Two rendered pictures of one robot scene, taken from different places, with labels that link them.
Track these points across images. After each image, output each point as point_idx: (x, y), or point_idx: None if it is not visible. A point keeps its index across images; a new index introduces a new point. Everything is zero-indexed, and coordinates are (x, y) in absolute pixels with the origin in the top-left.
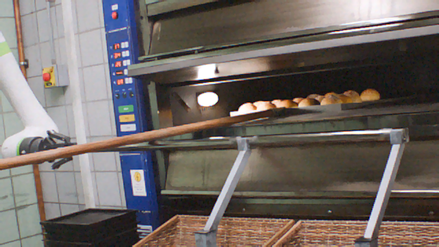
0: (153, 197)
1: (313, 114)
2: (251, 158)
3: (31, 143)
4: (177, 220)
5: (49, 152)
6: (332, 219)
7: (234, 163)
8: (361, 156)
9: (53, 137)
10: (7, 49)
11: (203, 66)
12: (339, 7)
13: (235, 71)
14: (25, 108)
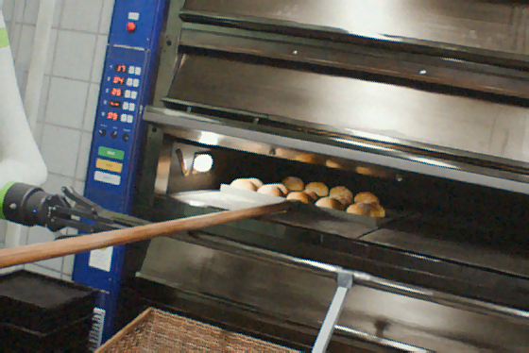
0: (118, 276)
1: (345, 224)
2: (278, 266)
3: (28, 196)
4: (149, 315)
5: (98, 239)
6: None
7: (332, 302)
8: (433, 306)
9: (73, 200)
10: (7, 41)
11: (266, 143)
12: (465, 128)
13: (291, 157)
14: (12, 134)
